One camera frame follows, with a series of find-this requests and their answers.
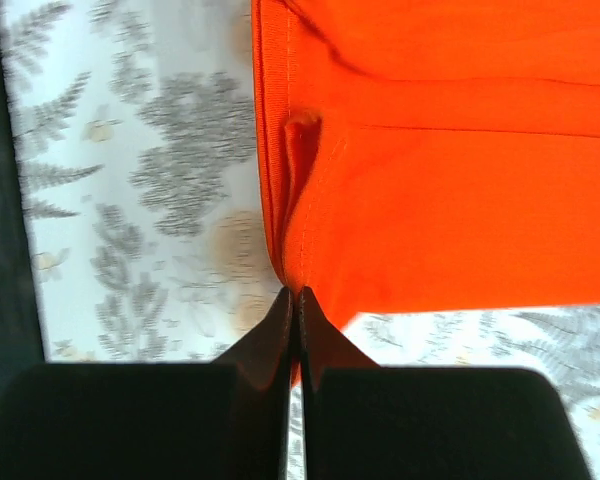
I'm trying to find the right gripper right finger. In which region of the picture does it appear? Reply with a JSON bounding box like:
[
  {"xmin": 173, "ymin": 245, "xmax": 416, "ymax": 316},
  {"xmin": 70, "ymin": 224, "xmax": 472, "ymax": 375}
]
[{"xmin": 297, "ymin": 288, "xmax": 590, "ymax": 480}]

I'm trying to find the floral patterned table mat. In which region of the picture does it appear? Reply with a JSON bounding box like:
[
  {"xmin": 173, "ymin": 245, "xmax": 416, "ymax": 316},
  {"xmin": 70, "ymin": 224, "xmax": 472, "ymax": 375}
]
[{"xmin": 0, "ymin": 0, "xmax": 600, "ymax": 480}]

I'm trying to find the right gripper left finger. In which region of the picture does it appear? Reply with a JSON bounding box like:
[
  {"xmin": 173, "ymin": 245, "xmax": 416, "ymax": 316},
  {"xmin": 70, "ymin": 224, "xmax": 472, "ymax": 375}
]
[{"xmin": 0, "ymin": 289, "xmax": 293, "ymax": 479}]

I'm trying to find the orange t shirt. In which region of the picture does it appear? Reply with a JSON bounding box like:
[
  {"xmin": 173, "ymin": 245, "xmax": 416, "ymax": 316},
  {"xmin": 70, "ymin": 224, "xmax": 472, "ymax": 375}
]
[{"xmin": 251, "ymin": 1, "xmax": 600, "ymax": 328}]

